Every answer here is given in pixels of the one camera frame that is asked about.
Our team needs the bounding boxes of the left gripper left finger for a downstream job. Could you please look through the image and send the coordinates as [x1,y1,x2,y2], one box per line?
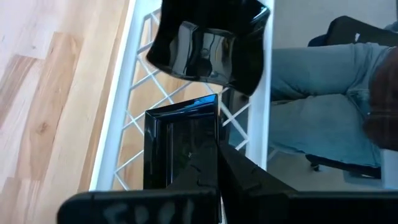
[57,136,221,224]

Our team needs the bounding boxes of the black rectangular plate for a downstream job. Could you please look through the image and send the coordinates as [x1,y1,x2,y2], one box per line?
[143,94,220,190]

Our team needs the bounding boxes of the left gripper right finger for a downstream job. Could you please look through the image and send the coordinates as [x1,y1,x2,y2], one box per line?
[218,144,398,224]

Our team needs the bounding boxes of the black wavy square plate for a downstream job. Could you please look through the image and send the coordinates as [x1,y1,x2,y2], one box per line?
[146,0,271,96]

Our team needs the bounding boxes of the person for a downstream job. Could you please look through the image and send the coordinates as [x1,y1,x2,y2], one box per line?
[269,15,398,169]

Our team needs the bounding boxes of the white metal frame leg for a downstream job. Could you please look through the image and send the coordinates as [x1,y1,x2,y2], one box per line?
[89,0,276,191]

